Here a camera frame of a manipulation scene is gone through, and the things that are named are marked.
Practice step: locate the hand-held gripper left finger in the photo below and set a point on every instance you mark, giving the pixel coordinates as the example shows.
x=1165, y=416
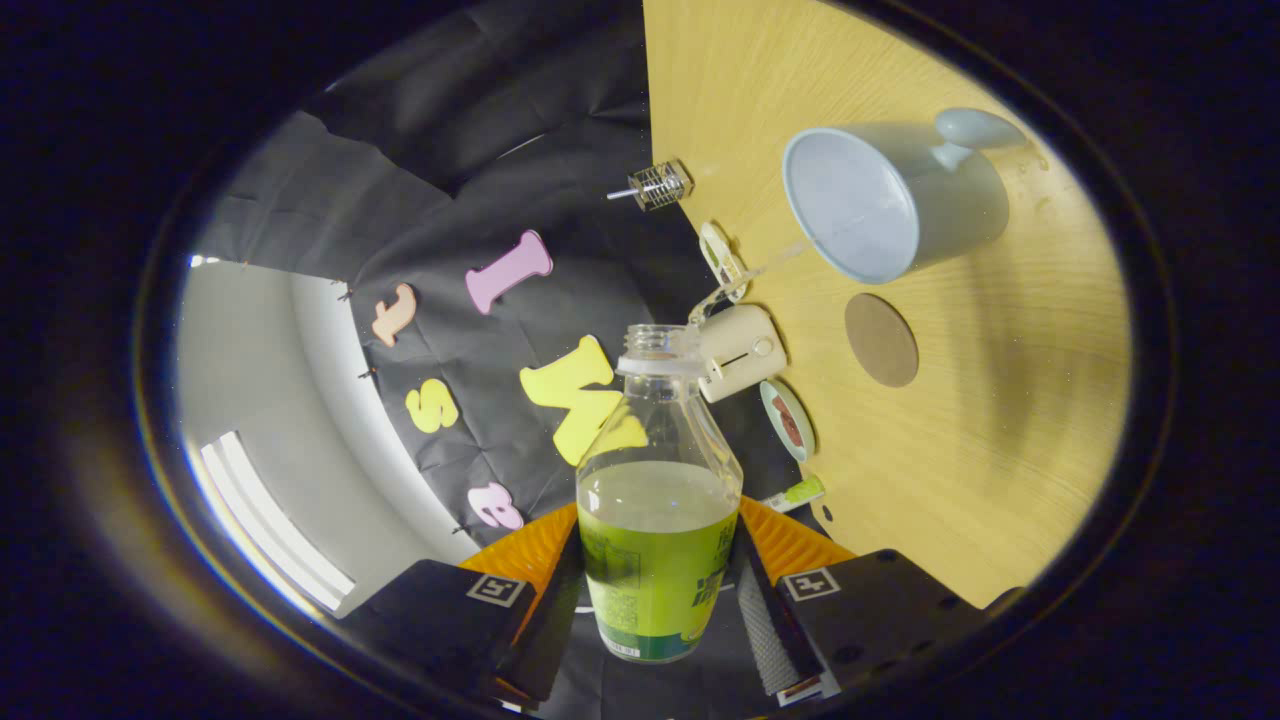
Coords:
x=440, y=610

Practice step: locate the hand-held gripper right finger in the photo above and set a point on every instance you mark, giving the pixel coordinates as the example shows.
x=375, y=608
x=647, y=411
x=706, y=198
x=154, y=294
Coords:
x=880, y=610

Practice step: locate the green label juice bottle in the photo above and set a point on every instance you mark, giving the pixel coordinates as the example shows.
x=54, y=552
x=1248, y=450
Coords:
x=655, y=560

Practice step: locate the round brown coaster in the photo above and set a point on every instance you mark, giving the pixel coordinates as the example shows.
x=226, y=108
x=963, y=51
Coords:
x=882, y=340

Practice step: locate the pale blue cup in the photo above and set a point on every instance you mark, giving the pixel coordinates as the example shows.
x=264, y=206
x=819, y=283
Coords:
x=950, y=200

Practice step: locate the tall white green bottle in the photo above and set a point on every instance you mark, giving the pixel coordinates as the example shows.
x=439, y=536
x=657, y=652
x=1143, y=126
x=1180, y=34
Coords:
x=795, y=493

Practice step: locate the large ceiling light panel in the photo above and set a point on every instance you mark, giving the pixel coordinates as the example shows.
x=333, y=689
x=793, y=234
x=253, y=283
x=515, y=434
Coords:
x=270, y=520

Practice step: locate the wooden table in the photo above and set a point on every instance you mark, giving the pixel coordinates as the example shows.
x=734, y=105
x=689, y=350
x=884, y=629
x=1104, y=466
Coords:
x=1000, y=450

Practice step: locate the brown bread slice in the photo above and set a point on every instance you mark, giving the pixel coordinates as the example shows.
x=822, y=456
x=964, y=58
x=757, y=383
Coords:
x=790, y=422

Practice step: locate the pale green plate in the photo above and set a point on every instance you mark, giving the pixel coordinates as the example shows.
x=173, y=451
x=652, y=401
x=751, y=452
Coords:
x=775, y=400

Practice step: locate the white toaster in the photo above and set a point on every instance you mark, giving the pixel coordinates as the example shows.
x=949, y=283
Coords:
x=745, y=350

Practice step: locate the white divided snack tray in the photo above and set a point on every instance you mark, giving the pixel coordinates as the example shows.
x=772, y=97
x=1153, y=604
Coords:
x=722, y=255

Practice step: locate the black backdrop cloth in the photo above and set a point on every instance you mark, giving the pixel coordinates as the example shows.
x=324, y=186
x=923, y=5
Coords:
x=450, y=200

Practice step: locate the small ceiling light panel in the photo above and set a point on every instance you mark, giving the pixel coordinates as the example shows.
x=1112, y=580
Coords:
x=200, y=261

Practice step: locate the white straw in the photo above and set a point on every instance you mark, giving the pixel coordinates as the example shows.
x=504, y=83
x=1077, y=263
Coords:
x=620, y=193

